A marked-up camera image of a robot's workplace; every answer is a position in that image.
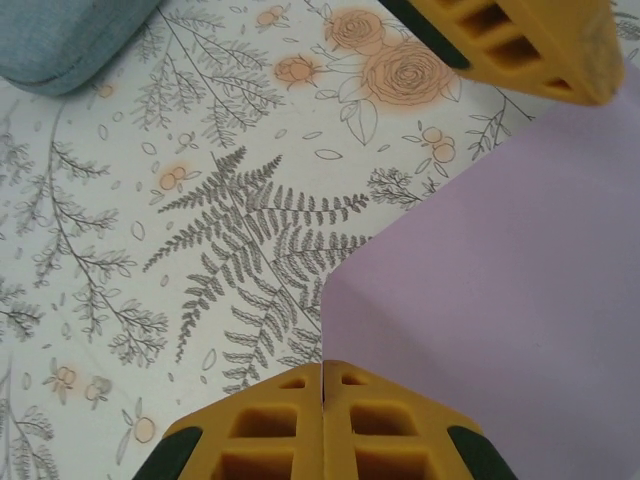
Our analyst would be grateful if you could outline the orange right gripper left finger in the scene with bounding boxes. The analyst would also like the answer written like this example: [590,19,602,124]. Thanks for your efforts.
[132,362,327,480]

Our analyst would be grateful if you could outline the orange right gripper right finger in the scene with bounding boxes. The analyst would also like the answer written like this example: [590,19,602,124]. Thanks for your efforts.
[322,359,521,480]

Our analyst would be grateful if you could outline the purple paper sheet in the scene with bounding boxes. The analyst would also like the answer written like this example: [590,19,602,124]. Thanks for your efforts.
[322,64,640,480]

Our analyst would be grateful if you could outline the floral printed tablecloth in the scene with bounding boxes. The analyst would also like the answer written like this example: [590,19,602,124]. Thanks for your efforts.
[0,0,640,480]

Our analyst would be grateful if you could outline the blue-grey fabric case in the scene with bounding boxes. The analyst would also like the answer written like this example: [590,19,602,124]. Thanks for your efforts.
[0,0,164,97]

